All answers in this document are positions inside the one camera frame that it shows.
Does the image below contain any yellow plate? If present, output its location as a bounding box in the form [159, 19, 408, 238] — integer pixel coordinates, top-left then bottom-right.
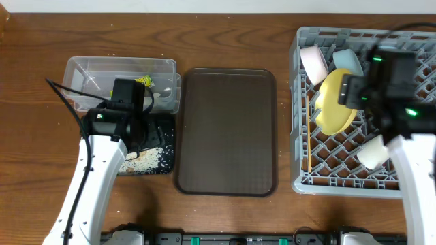
[315, 69, 358, 135]

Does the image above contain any light blue bowl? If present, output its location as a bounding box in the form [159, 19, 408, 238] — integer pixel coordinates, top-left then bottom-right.
[332, 49, 364, 76]

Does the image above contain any wooden chopstick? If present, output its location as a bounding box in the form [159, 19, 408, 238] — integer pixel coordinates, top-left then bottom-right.
[306, 95, 312, 173]

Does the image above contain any pink bowl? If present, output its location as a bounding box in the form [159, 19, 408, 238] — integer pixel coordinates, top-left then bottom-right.
[300, 46, 329, 86]

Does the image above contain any green snack wrapper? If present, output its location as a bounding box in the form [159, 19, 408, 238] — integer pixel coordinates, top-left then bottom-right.
[109, 74, 155, 98]

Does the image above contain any white cup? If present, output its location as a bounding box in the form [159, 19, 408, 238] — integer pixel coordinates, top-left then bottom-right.
[356, 135, 390, 169]

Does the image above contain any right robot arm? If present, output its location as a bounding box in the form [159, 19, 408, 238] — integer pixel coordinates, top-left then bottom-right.
[339, 75, 435, 244]

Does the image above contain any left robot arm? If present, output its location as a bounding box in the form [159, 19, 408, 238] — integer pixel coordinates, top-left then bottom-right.
[44, 108, 174, 244]

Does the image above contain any black waste tray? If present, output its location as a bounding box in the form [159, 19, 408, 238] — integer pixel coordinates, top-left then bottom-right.
[115, 112, 177, 178]

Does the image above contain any grey plastic dishwasher rack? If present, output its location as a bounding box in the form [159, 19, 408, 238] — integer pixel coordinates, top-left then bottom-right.
[289, 27, 435, 199]

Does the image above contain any clear plastic waste bin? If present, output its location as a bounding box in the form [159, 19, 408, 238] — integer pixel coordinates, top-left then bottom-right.
[63, 56, 181, 114]

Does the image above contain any dark brown serving tray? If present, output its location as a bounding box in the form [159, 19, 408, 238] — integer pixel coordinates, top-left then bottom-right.
[174, 67, 278, 197]

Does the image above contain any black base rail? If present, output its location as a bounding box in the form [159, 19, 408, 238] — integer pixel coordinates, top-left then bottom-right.
[100, 223, 408, 245]

